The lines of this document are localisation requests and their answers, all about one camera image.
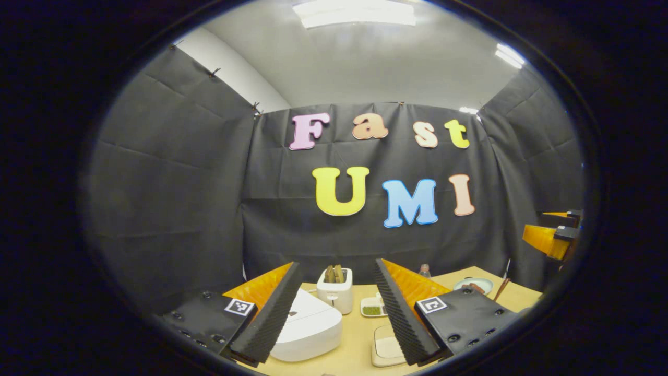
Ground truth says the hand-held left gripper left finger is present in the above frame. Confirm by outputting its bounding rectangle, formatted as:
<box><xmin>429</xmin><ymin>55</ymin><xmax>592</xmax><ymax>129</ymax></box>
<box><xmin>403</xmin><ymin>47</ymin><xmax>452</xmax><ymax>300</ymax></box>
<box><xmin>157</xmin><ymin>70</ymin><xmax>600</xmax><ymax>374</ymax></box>
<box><xmin>162</xmin><ymin>261</ymin><xmax>303</xmax><ymax>366</ymax></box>

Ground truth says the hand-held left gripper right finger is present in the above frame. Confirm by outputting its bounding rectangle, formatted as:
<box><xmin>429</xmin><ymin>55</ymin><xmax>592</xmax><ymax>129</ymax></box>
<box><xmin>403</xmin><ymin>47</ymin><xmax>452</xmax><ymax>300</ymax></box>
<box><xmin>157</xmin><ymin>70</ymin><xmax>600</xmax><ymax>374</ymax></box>
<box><xmin>373</xmin><ymin>258</ymin><xmax>521</xmax><ymax>365</ymax></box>

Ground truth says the white rice cooker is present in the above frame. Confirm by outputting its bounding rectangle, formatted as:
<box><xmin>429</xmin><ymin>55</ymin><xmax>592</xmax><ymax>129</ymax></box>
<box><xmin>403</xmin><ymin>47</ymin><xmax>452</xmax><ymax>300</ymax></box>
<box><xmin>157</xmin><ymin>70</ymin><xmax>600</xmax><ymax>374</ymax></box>
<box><xmin>270</xmin><ymin>288</ymin><xmax>343</xmax><ymax>363</ymax></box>

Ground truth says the small white bean dish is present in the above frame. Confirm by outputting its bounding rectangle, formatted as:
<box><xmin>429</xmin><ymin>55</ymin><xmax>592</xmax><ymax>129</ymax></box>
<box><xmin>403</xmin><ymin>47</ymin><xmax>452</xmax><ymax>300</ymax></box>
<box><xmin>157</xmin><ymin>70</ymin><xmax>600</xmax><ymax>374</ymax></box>
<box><xmin>361</xmin><ymin>297</ymin><xmax>388</xmax><ymax>318</ymax></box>

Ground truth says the white toaster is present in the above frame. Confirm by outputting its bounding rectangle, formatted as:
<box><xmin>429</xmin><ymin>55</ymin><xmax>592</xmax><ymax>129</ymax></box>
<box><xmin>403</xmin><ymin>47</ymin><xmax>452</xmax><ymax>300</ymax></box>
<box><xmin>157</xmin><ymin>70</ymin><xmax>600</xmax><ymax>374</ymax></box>
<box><xmin>317</xmin><ymin>267</ymin><xmax>353</xmax><ymax>315</ymax></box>

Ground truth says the pale green plate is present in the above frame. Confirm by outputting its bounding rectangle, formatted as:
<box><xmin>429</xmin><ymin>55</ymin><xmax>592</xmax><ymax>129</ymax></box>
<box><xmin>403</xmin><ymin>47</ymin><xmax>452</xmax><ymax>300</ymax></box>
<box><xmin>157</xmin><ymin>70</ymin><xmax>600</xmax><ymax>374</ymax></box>
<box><xmin>453</xmin><ymin>277</ymin><xmax>494</xmax><ymax>296</ymax></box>

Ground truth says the black backdrop cloth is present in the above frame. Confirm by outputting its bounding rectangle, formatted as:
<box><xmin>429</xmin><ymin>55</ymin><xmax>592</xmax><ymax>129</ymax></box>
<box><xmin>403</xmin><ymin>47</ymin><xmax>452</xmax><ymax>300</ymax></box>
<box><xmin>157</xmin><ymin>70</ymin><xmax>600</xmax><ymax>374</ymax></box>
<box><xmin>83</xmin><ymin>46</ymin><xmax>585</xmax><ymax>314</ymax></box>

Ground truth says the large ceiling light panel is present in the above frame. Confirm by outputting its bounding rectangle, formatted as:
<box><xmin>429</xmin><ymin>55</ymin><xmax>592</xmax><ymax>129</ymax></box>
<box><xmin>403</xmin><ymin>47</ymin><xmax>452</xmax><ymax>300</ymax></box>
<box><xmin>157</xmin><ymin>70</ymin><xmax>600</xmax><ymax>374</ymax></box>
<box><xmin>292</xmin><ymin>0</ymin><xmax>418</xmax><ymax>28</ymax></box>

